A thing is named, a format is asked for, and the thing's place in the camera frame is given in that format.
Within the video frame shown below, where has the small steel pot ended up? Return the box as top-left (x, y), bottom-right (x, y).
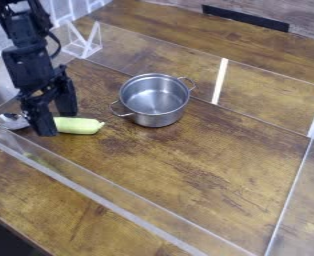
top-left (111, 73), bottom-right (198, 128)

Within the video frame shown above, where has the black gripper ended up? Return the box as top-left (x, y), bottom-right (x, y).
top-left (3, 44), bottom-right (78, 137)

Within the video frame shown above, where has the clear acrylic enclosure wall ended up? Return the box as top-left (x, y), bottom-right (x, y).
top-left (0, 19), bottom-right (314, 256)

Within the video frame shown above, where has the clear acrylic triangle bracket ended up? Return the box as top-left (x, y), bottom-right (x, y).
top-left (63, 22), bottom-right (103, 59)

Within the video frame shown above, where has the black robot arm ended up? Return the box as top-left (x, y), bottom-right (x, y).
top-left (0, 0), bottom-right (78, 136)

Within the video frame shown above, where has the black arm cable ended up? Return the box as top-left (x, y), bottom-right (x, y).
top-left (44, 31), bottom-right (63, 60)

